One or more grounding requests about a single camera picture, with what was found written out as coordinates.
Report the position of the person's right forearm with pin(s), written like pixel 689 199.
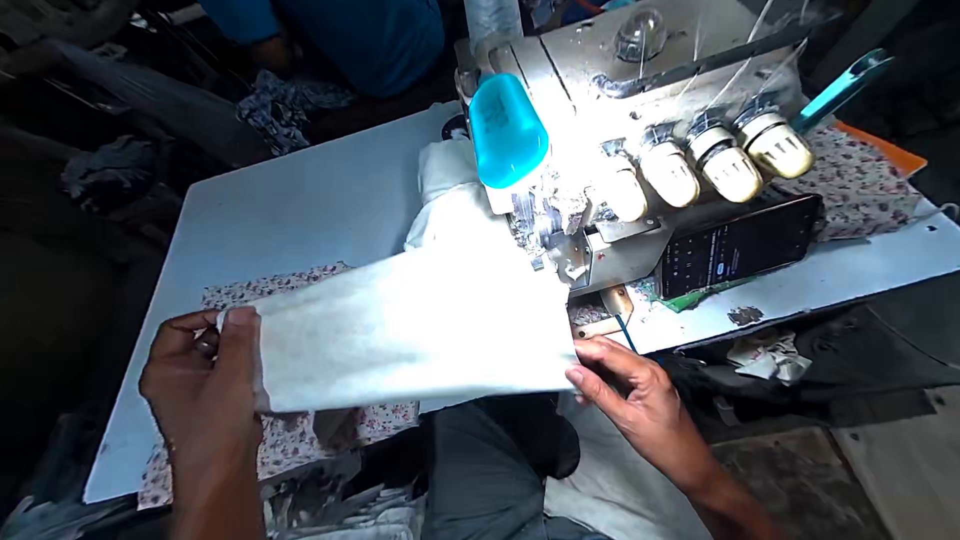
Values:
pixel 727 502

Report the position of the person's right hand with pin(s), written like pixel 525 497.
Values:
pixel 649 401

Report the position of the crumpled patterned dark cloth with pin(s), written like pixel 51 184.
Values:
pixel 281 109

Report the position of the person's left hand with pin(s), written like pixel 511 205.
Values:
pixel 199 382

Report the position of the green plastic packet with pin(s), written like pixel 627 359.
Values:
pixel 690 298

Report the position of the overlock sewing machine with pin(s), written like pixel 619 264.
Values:
pixel 585 97

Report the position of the black smartphone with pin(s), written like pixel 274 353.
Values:
pixel 739 244

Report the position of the person's right index finger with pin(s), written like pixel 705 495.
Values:
pixel 615 356

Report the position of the person's left fingers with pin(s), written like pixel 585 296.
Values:
pixel 206 346

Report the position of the crumpled grey cloth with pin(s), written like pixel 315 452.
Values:
pixel 112 172

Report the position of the large white hanging fabric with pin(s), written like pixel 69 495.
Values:
pixel 626 472

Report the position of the person's left forearm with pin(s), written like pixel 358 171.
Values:
pixel 217 495

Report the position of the white sewing table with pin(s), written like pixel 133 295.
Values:
pixel 315 195

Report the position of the person's left thumb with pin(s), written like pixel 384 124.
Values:
pixel 238 341

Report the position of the folded floral fabric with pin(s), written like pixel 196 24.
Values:
pixel 859 180

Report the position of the pile of pale fabric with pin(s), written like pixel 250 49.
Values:
pixel 367 514

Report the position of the orange flat object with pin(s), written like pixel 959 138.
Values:
pixel 889 150

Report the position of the person's left index finger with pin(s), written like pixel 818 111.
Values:
pixel 182 330

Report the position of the white cloth piece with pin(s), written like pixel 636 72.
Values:
pixel 420 330

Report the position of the crumpled white cloth scrap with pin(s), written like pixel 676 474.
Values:
pixel 772 356

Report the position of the floral fabric with scalloped edge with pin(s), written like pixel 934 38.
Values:
pixel 300 442

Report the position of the person's legs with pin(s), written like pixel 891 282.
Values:
pixel 484 472

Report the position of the person's right thumb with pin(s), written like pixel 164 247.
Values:
pixel 598 390

